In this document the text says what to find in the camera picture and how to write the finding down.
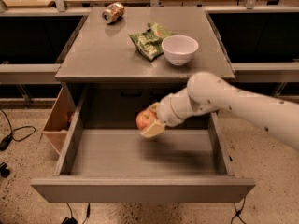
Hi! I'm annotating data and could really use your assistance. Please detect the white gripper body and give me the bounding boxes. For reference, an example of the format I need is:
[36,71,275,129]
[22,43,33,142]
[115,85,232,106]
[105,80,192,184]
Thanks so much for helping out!
[157,93,182,127]

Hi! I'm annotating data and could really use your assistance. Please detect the red apple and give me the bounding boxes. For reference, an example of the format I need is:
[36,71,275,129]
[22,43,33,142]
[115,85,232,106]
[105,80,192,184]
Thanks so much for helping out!
[135,109,157,131]

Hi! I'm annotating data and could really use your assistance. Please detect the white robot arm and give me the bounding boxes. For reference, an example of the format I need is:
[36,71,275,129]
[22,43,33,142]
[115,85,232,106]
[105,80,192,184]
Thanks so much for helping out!
[135,72,299,150]

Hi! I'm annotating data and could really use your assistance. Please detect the grey open top drawer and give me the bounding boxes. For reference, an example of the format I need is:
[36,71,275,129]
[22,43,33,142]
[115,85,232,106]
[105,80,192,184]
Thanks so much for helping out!
[32,87,255,203]

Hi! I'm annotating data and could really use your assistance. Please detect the white ceramic bowl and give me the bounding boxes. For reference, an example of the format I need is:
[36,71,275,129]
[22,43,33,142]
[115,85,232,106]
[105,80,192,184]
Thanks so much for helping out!
[162,35,199,66]

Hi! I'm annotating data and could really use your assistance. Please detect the green chip bag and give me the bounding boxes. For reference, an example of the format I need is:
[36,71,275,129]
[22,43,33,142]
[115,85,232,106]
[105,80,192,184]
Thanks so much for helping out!
[129,23,174,61]

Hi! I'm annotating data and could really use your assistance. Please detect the grey metal cabinet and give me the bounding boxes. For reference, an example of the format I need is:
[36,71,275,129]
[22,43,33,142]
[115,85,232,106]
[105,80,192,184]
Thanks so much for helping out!
[54,6,235,129]

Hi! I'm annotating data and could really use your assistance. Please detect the cardboard box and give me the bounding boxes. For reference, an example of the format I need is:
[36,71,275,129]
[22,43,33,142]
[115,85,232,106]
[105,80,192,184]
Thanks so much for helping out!
[42,88,75,154]

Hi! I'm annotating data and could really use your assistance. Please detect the crushed soda can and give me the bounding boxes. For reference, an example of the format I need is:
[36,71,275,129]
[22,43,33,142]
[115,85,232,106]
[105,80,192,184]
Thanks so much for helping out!
[102,2,125,24]

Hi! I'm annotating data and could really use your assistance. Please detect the black cable right floor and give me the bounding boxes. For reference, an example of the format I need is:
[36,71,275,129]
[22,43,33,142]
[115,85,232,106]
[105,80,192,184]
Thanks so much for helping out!
[230,196,248,224]

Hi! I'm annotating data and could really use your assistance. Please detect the black cable under drawer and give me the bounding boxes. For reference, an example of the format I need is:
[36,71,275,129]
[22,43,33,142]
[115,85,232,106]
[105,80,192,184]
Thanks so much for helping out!
[61,203,92,224]

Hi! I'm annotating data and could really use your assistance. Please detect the black floor cable left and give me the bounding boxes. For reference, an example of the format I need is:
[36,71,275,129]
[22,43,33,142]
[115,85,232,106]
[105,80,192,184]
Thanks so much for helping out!
[0,108,36,152]

